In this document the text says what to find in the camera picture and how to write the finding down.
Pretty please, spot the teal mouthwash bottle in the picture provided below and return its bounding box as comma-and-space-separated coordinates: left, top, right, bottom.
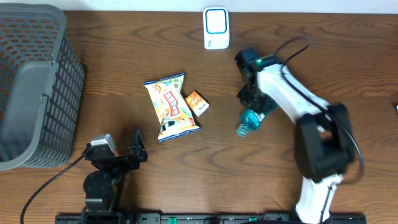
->
236, 103, 277, 137

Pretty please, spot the yellow snack chip bag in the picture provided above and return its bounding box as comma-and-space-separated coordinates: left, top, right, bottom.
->
144, 73, 200, 142

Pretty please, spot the small orange snack packet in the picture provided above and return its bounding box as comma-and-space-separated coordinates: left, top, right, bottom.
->
185, 90, 210, 117

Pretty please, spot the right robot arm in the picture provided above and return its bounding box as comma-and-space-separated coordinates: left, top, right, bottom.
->
234, 48, 355, 223

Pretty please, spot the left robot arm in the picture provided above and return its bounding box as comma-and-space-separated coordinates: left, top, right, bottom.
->
82, 130, 148, 223

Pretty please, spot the white barcode scanner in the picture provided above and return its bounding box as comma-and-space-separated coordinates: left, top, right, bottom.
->
203, 7, 230, 50

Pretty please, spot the grey plastic mesh basket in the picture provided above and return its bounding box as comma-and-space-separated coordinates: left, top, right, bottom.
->
1, 3, 85, 170

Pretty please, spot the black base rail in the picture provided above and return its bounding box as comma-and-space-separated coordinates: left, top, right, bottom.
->
55, 212, 368, 224

